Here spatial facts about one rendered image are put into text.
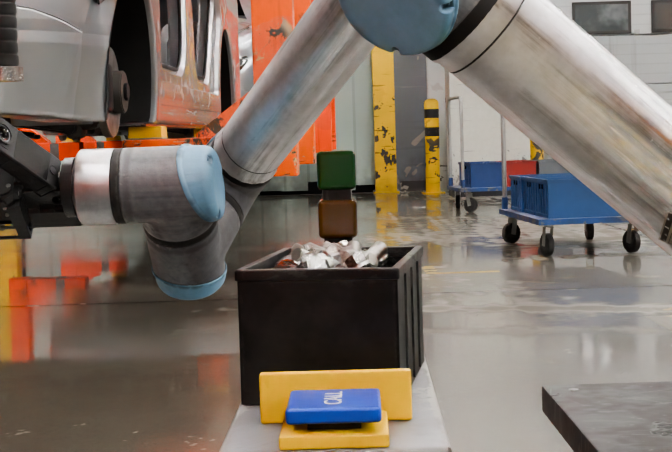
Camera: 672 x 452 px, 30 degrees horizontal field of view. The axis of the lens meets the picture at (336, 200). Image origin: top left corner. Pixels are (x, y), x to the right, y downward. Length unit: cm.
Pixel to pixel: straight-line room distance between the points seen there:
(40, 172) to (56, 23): 246
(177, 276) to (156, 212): 11
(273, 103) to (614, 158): 46
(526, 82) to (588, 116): 7
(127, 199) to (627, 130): 59
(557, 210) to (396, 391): 570
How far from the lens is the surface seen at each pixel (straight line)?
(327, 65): 141
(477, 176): 1044
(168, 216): 147
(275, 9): 490
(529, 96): 116
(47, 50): 391
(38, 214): 154
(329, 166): 128
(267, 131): 151
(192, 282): 156
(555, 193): 668
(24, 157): 148
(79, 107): 401
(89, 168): 148
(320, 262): 107
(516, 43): 114
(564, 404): 176
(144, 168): 146
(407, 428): 98
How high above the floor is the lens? 68
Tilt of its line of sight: 3 degrees down
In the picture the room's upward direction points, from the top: 2 degrees counter-clockwise
